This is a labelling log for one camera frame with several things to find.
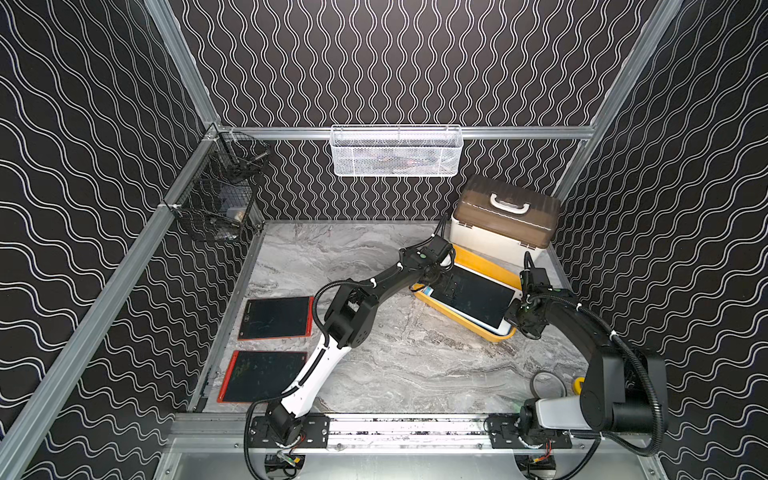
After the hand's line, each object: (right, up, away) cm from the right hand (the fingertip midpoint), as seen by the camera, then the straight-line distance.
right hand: (515, 321), depth 89 cm
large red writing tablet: (-74, -15, -4) cm, 76 cm away
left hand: (-19, +11, +9) cm, 23 cm away
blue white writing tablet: (-10, +6, +9) cm, 15 cm away
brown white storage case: (-1, +31, +7) cm, 32 cm away
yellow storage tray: (-8, +17, +17) cm, 26 cm away
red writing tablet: (-75, 0, +5) cm, 75 cm away
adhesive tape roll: (+5, -16, -7) cm, 18 cm away
